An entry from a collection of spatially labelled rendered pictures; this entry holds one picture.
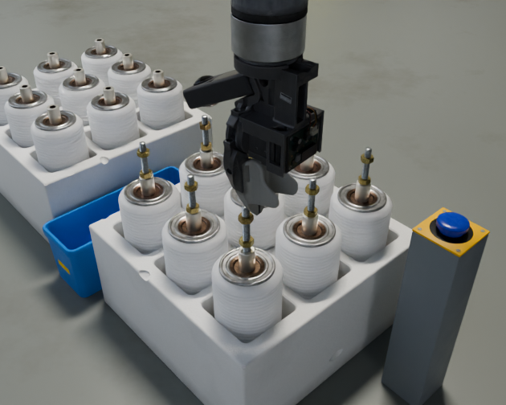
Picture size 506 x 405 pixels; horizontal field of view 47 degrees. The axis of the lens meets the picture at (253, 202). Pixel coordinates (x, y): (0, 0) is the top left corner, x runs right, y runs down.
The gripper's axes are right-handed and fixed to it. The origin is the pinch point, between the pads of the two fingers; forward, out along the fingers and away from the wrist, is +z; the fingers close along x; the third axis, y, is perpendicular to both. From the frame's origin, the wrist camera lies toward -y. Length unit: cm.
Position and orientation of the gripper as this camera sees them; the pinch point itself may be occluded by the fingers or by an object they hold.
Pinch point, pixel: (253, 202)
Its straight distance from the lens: 73.3
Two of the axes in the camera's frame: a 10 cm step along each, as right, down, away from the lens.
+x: 6.5, -4.5, 6.1
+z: 0.0, 8.0, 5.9
